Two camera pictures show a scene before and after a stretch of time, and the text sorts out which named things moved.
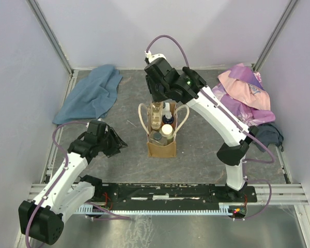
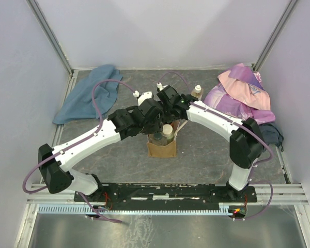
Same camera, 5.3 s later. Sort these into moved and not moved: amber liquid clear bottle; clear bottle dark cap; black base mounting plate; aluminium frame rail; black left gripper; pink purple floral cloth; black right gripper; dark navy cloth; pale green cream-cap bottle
Moved: black right gripper; amber liquid clear bottle; black left gripper
Not moved: pale green cream-cap bottle; dark navy cloth; pink purple floral cloth; clear bottle dark cap; aluminium frame rail; black base mounting plate
